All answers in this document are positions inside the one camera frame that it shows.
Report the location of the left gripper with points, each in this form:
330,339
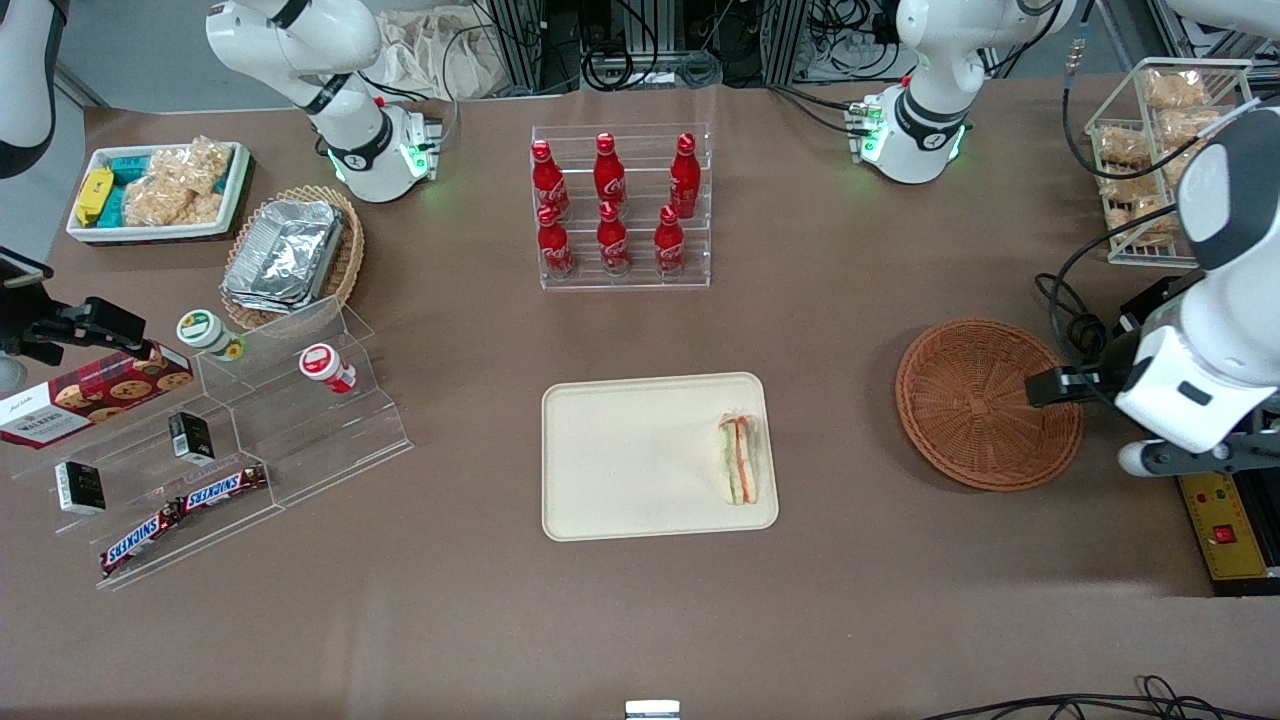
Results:
1116,375

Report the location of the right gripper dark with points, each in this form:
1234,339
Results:
22,322

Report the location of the sandwich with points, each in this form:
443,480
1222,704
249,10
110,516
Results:
739,458

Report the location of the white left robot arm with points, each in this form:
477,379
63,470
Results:
930,110

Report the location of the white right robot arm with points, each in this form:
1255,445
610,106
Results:
350,140

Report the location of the round brown wicker basket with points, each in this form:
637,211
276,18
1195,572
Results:
985,405

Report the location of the oval wicker basket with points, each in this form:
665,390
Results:
345,250

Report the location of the cream plastic tray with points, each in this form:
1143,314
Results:
640,460

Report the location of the Walkers red cookie box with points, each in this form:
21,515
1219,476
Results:
90,400

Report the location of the white rectangular snack bin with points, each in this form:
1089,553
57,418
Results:
90,232

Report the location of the green lidded yogurt cup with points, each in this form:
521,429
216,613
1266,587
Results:
203,330

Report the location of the yellow snack packet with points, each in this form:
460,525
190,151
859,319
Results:
92,195

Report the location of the small black carton box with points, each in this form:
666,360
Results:
80,488
190,437

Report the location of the teal snack packet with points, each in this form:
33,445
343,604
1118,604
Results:
122,185

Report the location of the rice crisp snack bag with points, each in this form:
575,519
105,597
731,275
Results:
185,180

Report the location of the fried snack bag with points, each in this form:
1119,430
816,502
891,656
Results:
1175,88
1185,128
1120,145
1145,222

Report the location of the Snickers chocolate bar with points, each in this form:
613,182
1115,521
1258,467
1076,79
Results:
138,540
222,488

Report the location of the yellow control box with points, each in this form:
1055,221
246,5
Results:
1222,530

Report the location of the silver foil container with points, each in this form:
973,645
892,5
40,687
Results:
285,255

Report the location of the clear acrylic stepped shelf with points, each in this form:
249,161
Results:
300,440

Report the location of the red lidded yogurt cup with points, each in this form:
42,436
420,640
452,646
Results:
322,365

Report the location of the red Coca-Cola bottle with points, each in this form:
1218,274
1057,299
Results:
612,242
608,175
546,180
668,243
553,245
685,178

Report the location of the clear acrylic bottle rack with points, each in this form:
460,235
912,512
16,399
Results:
620,280

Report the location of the white cloth bag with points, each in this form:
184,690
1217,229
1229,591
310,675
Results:
430,50

